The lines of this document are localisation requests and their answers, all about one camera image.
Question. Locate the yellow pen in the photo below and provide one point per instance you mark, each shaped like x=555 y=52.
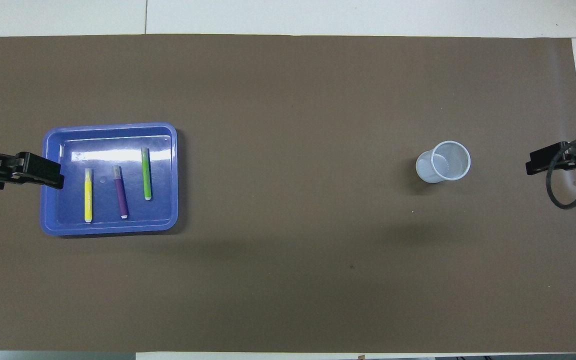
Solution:
x=88 y=197

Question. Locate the purple pen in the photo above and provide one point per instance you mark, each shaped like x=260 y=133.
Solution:
x=121 y=195

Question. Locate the green pen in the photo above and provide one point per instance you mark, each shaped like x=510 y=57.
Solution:
x=146 y=175

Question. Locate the clear plastic cup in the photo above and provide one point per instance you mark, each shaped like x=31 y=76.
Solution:
x=448 y=160

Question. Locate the blue plastic tray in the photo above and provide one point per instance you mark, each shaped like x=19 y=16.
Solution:
x=160 y=215

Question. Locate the brown table mat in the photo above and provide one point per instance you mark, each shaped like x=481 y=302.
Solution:
x=288 y=100

